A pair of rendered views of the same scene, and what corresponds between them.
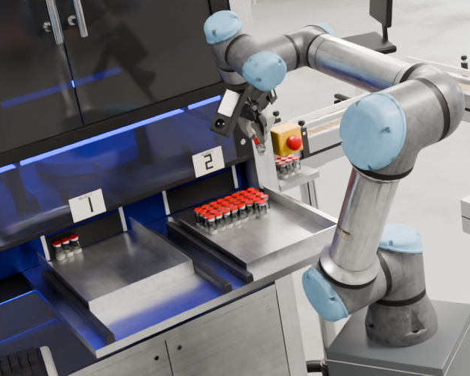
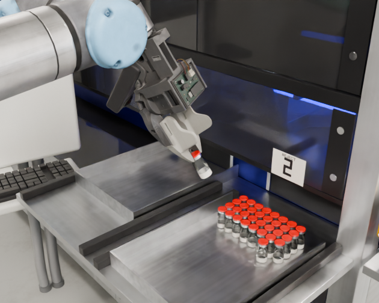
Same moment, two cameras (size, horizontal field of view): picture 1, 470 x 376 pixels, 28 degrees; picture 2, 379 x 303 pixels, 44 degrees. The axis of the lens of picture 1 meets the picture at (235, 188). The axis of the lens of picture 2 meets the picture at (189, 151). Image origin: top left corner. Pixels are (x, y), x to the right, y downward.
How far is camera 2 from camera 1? 2.00 m
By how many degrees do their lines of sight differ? 67
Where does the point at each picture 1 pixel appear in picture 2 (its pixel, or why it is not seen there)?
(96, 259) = (177, 167)
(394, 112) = not seen: outside the picture
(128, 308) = (79, 198)
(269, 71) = not seen: outside the picture
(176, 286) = (108, 218)
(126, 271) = (147, 186)
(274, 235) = (211, 274)
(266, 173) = (350, 235)
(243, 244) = (191, 251)
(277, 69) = not seen: hidden behind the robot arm
